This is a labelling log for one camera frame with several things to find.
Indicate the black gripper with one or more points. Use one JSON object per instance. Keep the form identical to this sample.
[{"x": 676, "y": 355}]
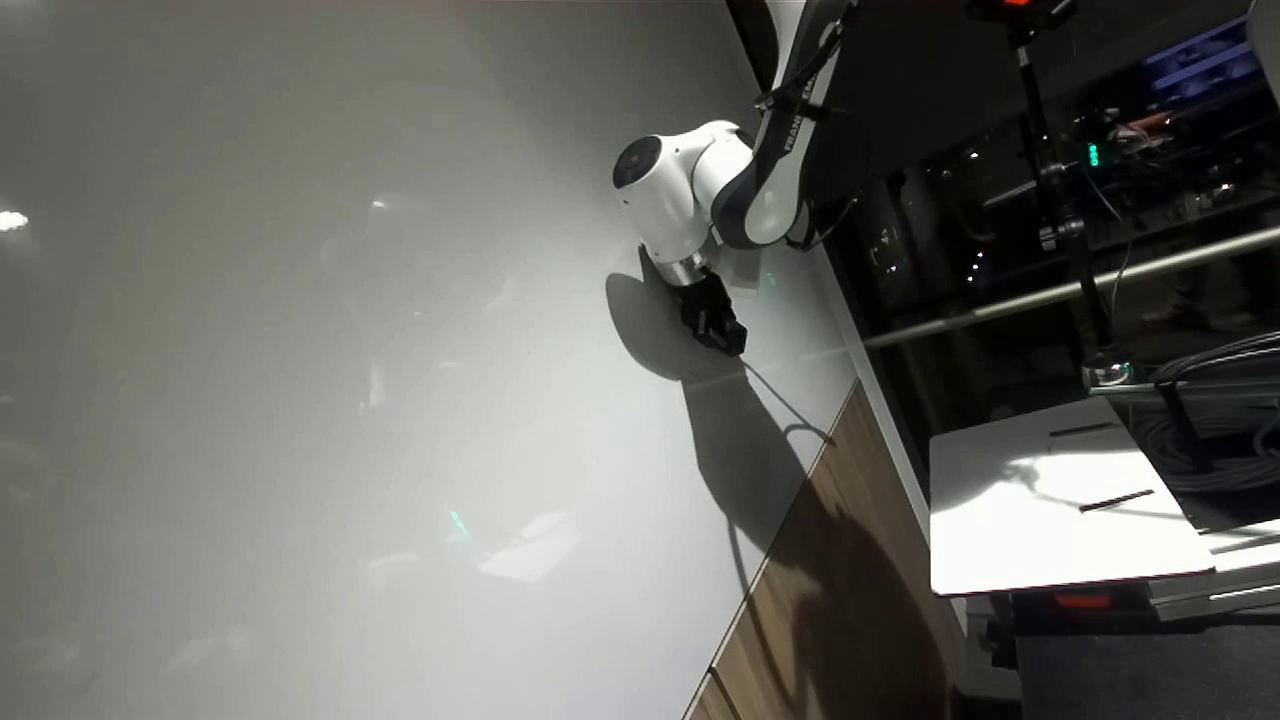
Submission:
[{"x": 706, "y": 298}]

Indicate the black marker pen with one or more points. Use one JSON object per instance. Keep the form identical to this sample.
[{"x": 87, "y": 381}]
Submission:
[
  {"x": 1118, "y": 501},
  {"x": 1080, "y": 431}
]

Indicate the black tripod pole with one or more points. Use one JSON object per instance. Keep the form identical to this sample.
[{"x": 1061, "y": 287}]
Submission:
[{"x": 1055, "y": 174}]

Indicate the silver metal rail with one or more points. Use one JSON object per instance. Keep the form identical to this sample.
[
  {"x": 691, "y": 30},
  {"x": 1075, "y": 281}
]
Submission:
[{"x": 1066, "y": 289}]

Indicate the lit computer monitor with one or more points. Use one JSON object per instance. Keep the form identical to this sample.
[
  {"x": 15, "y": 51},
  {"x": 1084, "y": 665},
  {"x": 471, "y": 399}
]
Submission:
[{"x": 1191, "y": 65}]

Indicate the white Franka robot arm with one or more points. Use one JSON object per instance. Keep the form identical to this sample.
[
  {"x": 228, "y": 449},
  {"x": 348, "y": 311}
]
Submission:
[{"x": 672, "y": 194}]

